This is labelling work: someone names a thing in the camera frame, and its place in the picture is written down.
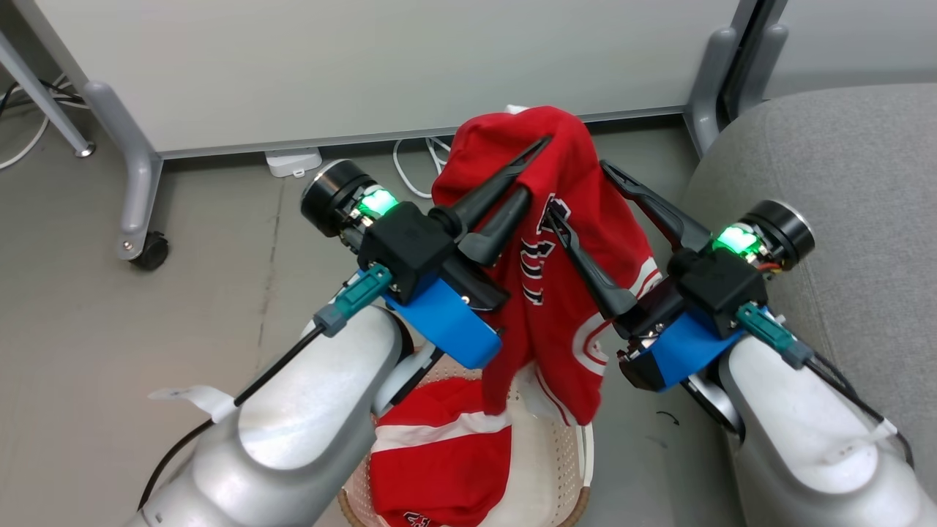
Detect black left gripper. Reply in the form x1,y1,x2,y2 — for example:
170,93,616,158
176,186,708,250
300,136,552,313

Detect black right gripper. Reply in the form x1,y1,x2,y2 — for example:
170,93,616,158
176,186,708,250
545,161,815,343

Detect red jersey with printed letters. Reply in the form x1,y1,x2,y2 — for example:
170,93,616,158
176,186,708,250
431,105,664,427

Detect red garment with white stripe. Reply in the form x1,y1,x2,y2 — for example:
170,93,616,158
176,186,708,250
369,376,513,527

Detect cream perforated laundry basket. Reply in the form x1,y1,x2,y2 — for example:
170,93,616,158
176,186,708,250
337,357,594,527

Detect grey partition leg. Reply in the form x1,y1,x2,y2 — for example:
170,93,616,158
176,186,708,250
732,23,790,122
684,27,740,158
82,81,164,261

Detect white partition panel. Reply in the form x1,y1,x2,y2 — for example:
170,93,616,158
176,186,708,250
761,0,937,100
33,0,758,159

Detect white power strip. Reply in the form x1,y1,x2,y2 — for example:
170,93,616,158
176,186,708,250
264,148,324,179

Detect grey fabric sofa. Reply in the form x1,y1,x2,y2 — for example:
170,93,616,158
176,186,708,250
677,83,937,498

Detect black caster wheel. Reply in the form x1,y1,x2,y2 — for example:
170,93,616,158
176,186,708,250
130,231,170,272

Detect thin grey table leg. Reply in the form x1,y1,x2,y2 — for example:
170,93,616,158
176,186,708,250
0,29,97,159

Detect white cable loop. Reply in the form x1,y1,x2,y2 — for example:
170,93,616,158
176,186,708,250
392,136,455,200

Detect teal left cable connector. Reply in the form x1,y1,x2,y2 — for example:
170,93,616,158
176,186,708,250
314,264,395,338

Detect teal cable connector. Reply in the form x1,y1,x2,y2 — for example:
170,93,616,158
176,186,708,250
735,302,815,370
314,264,395,338

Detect teal right cable connector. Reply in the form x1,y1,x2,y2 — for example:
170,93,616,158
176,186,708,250
735,302,815,370

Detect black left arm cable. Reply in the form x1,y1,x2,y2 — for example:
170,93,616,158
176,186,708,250
138,324,327,513

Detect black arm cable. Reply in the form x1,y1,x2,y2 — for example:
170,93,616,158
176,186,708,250
804,350,916,469
138,324,327,513

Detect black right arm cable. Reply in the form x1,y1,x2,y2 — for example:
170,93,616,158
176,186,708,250
804,350,916,469

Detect white right cable tag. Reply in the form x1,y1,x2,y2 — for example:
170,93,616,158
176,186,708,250
823,416,898,466

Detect white cable tag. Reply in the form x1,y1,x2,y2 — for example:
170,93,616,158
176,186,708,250
148,385,239,425
823,416,898,466

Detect white left cable tag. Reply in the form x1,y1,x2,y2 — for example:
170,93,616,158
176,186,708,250
148,385,239,425

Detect black floor cables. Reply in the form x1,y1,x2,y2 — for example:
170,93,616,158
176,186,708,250
0,76,86,119

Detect white floor cable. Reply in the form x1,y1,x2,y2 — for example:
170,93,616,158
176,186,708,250
0,73,90,171

